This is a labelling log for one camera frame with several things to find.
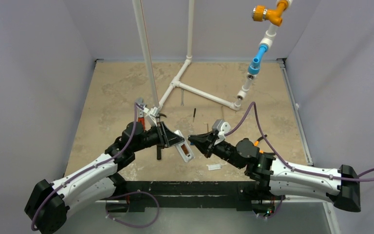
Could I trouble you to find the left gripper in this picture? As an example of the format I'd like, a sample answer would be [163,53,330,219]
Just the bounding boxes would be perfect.
[132,121,184,153]

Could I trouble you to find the white remote control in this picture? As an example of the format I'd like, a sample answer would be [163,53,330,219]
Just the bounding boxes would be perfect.
[175,130,195,163]

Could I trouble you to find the white battery cover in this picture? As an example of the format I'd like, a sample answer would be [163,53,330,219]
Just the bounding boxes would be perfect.
[207,164,222,171]

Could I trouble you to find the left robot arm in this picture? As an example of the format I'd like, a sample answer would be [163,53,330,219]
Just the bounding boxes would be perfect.
[24,121,194,234]

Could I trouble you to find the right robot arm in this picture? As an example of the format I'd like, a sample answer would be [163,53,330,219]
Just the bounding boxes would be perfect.
[188,132,361,212]

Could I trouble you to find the red adjustable wrench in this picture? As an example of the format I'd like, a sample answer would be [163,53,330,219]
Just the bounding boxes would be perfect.
[135,97,146,130]

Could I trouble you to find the small silver spanner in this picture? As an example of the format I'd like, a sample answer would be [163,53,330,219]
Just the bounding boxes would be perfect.
[180,89,184,106]

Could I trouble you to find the blue pipe fitting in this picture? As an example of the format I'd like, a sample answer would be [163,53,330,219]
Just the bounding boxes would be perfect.
[247,44,269,75]

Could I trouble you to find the orange pipe valve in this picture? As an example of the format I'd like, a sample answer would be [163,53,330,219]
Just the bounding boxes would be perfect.
[252,0,293,27]

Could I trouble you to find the black handled hammer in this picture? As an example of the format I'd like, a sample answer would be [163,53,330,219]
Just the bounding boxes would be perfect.
[156,113,167,161]

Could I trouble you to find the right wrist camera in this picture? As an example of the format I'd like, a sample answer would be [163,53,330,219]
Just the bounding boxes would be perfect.
[212,119,231,145]

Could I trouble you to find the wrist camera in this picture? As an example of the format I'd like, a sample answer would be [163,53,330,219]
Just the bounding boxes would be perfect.
[212,119,231,145]
[143,107,160,127]

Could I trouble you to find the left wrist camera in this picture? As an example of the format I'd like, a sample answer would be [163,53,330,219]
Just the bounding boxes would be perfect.
[143,107,160,127]

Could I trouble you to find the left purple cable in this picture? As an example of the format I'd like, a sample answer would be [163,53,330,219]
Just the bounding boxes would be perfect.
[30,102,160,232]

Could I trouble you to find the purple cable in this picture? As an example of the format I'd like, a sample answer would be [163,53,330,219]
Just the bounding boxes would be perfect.
[224,101,374,220]
[30,102,160,232]

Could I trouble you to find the orange handled pliers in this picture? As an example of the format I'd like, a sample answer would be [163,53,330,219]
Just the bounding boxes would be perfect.
[253,135,267,147]

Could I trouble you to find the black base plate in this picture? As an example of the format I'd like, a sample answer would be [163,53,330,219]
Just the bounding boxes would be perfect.
[103,181,283,215]

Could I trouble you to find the white pvc pipe frame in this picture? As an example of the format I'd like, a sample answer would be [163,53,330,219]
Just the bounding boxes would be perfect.
[132,0,279,111]

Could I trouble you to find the aluminium rail frame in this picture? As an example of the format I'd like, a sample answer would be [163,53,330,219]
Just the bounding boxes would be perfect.
[46,58,342,234]

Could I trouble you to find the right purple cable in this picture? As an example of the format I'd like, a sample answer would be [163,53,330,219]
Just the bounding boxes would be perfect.
[224,101,374,220]

